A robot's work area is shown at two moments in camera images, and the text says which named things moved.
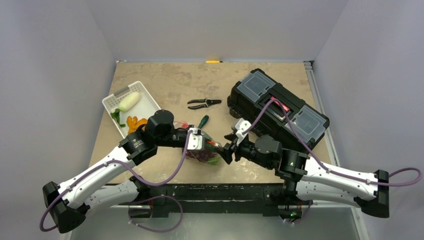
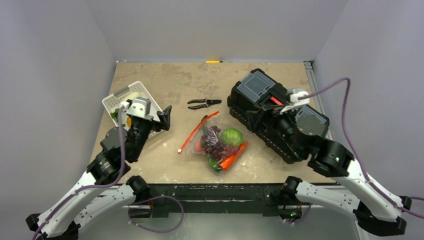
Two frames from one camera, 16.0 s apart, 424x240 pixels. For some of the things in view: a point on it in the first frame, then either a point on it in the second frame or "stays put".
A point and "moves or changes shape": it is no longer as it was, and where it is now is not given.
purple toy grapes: (201, 155) to (212, 146)
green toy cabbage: (215, 161) moves or changes shape
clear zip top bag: (210, 155) moves or changes shape
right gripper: (237, 149) to (278, 110)
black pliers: (208, 102) stays put
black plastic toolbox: (247, 97) stays put
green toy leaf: (115, 116) stays put
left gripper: (186, 132) to (164, 117)
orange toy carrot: (213, 143) moves or changes shape
